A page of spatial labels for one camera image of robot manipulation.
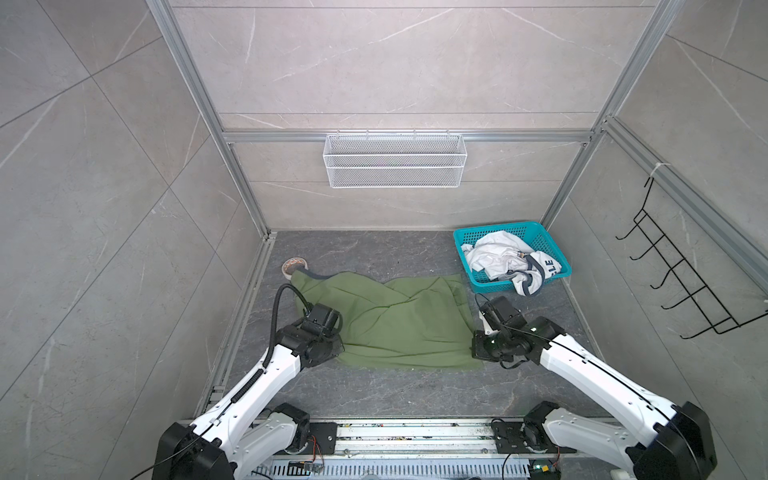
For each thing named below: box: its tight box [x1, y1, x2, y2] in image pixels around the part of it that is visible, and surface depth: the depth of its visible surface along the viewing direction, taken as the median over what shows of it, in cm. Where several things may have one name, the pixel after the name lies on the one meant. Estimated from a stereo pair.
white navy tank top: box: [461, 230, 562, 297], surface depth 103 cm
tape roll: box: [281, 257, 309, 280], surface depth 110 cm
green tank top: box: [292, 272, 484, 370], surface depth 96 cm
